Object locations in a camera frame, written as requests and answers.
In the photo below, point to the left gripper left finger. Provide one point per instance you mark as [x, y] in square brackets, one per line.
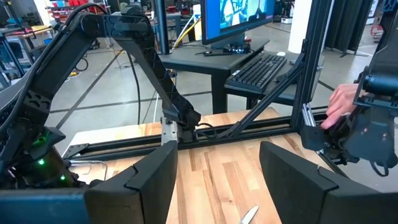
[130, 202]

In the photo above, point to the black computer keyboard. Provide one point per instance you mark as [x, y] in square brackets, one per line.
[258, 71]

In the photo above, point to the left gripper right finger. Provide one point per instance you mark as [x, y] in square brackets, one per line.
[311, 202]

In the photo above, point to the black computer monitor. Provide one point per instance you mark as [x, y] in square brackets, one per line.
[214, 18]

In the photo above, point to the dark vertical pole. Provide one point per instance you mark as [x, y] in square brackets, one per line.
[161, 25]

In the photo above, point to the black desk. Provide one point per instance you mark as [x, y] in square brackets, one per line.
[199, 59]

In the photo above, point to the black aluminium frame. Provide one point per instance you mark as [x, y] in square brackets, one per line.
[311, 62]

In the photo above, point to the white column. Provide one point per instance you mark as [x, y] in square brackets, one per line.
[298, 25]

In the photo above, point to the white computer mouse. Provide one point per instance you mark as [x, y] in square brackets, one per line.
[281, 53]

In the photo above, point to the person's hand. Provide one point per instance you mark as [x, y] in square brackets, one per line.
[342, 102]

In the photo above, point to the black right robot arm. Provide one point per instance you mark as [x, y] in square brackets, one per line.
[62, 56]

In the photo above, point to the black curtain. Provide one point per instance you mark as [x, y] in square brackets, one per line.
[348, 21]

